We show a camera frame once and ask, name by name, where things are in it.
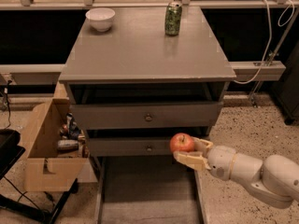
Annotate white ceramic bowl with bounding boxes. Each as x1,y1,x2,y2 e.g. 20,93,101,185
85,7,115,32

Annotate grey open bottom drawer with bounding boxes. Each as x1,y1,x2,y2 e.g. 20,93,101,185
96,156,205,224

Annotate green soda can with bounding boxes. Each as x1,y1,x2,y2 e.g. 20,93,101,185
164,1,182,35

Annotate grey top drawer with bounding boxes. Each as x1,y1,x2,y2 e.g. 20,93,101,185
70,102,222,130

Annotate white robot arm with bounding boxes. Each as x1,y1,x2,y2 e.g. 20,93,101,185
170,133,299,209

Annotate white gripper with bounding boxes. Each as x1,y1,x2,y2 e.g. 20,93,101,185
173,137,236,181

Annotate items in cardboard box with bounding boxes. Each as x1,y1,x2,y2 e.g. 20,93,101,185
56,113,89,158

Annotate cardboard box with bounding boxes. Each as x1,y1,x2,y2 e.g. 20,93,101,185
19,97,90,193

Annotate red apple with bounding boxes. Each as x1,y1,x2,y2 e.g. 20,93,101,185
169,133,194,152

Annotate grey drawer cabinet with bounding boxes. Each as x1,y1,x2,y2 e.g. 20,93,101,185
58,5,237,224

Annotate grey middle drawer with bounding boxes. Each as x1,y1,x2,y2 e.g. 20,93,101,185
87,137,171,157

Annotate white cable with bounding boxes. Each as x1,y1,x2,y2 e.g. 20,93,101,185
233,0,295,85

